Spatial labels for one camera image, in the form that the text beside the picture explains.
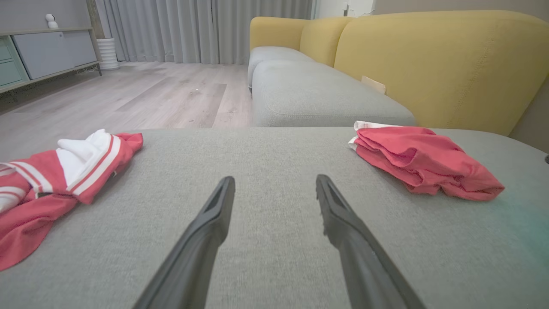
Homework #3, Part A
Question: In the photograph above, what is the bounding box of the red shorts white trim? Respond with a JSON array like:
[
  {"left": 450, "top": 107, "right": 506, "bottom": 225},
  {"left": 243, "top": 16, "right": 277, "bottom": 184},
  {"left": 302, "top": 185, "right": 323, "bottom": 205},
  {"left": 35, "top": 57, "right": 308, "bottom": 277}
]
[{"left": 348, "top": 121, "right": 505, "bottom": 201}]

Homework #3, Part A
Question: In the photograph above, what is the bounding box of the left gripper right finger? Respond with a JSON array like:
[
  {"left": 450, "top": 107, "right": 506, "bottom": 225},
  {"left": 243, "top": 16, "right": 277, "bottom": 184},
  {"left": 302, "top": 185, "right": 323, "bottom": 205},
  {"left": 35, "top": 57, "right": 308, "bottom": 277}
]
[{"left": 316, "top": 174, "right": 426, "bottom": 309}]

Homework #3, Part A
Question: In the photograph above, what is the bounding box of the white ribbed vase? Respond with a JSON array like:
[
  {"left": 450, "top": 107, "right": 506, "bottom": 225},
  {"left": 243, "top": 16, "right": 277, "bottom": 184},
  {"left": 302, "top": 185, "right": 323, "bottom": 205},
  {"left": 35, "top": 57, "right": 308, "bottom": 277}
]
[{"left": 96, "top": 38, "right": 120, "bottom": 71}]

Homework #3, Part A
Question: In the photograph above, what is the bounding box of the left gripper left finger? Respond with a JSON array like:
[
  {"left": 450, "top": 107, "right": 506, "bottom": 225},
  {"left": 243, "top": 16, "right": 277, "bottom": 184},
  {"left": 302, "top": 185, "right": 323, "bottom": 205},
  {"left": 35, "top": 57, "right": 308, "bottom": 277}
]
[{"left": 132, "top": 176, "right": 236, "bottom": 309}]

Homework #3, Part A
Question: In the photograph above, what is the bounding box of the red white basketball jersey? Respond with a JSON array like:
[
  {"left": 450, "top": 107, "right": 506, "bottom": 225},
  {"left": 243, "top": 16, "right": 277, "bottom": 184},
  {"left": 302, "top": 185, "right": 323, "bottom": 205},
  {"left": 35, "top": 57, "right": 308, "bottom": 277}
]
[{"left": 0, "top": 129, "right": 144, "bottom": 272}]

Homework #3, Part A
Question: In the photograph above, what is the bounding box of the yellow sofa end backrest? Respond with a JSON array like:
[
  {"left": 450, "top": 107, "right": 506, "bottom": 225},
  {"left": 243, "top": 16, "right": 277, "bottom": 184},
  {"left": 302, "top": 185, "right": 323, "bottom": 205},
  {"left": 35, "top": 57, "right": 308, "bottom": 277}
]
[{"left": 250, "top": 16, "right": 311, "bottom": 52}]

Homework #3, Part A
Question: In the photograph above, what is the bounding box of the large grey sofa ottoman cushion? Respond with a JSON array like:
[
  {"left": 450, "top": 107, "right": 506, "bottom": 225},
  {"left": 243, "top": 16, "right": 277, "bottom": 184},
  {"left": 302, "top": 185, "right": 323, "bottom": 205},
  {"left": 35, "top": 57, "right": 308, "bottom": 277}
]
[{"left": 0, "top": 127, "right": 549, "bottom": 309}]

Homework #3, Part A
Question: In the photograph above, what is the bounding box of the grey sofa end seat cushion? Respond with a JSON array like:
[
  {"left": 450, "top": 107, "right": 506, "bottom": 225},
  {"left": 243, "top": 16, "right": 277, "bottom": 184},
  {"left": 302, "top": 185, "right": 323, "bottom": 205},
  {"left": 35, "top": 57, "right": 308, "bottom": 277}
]
[{"left": 247, "top": 46, "right": 316, "bottom": 91}]

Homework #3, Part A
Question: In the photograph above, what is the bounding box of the wide yellow sofa backrest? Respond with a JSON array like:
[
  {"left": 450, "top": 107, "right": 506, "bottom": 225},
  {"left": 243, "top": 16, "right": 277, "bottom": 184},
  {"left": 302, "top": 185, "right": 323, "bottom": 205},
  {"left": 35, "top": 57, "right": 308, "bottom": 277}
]
[{"left": 334, "top": 10, "right": 549, "bottom": 137}]

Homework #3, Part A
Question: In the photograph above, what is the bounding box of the grey pleated curtain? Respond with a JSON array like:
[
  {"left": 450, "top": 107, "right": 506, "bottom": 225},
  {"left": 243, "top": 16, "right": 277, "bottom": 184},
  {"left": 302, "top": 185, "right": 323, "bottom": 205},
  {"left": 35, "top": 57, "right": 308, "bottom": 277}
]
[{"left": 95, "top": 0, "right": 314, "bottom": 65}]

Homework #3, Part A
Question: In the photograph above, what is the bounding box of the grey sideboard cabinet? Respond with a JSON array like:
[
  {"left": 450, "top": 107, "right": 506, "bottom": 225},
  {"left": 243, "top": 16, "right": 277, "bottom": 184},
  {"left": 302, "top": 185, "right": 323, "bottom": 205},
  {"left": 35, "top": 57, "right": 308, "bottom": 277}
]
[{"left": 0, "top": 27, "right": 103, "bottom": 94}]

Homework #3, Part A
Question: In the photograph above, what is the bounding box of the beige sofa label tag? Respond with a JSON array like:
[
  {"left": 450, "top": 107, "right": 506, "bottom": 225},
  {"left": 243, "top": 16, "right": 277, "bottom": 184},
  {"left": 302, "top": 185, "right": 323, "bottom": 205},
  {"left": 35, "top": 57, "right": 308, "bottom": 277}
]
[{"left": 361, "top": 76, "right": 386, "bottom": 95}]

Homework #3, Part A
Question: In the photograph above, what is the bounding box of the narrow yellow sofa backrest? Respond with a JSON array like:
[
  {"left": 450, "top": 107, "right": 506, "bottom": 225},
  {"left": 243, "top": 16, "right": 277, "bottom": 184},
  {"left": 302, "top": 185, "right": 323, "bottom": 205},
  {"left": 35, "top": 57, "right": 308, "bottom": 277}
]
[{"left": 299, "top": 17, "right": 356, "bottom": 68}]

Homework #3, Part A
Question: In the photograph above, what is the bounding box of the white door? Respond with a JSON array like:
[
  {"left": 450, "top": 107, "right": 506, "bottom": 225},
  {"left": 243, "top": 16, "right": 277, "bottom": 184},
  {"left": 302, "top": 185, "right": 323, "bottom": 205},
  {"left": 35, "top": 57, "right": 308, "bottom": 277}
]
[{"left": 315, "top": 0, "right": 376, "bottom": 18}]

